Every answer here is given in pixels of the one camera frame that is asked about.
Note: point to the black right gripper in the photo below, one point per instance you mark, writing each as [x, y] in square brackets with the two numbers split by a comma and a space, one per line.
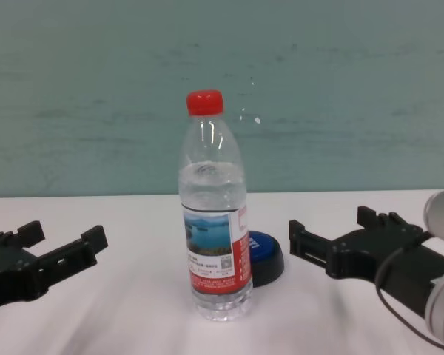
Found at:
[385, 259]

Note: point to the blue push button black base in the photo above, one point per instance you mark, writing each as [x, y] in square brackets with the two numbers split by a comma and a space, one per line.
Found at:
[264, 255]

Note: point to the clear water bottle red cap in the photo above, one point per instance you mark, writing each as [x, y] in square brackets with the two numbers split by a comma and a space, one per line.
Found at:
[214, 229]

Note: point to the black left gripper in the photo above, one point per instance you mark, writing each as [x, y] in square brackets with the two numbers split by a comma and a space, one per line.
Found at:
[11, 270]

